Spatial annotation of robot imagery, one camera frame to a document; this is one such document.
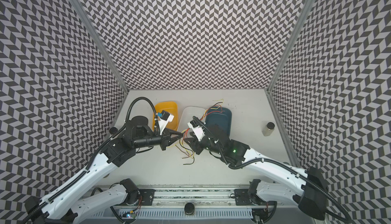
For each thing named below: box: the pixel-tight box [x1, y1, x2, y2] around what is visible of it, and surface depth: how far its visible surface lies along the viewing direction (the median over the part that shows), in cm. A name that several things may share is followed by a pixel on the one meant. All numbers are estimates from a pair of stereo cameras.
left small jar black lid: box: [108, 126, 119, 135], surface depth 86 cm
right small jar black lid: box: [266, 122, 276, 130], surface depth 90 cm
